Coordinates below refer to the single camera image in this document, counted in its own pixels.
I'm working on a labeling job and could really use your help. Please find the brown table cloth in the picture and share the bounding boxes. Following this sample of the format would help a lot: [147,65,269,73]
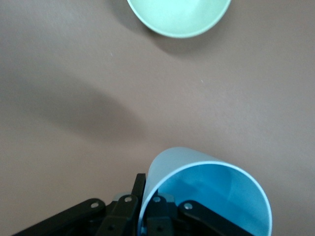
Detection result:
[0,0,315,236]

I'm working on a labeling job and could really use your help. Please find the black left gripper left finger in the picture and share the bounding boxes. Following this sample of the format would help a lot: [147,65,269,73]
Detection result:
[12,173,147,236]

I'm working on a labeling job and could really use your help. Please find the blue plastic cup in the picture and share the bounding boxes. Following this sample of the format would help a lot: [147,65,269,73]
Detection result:
[137,147,273,236]

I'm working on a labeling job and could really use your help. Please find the pale green bowl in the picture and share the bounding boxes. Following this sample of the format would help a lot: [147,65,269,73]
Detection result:
[126,0,232,39]

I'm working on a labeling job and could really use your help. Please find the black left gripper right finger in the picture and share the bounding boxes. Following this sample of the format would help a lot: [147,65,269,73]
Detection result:
[145,194,249,236]

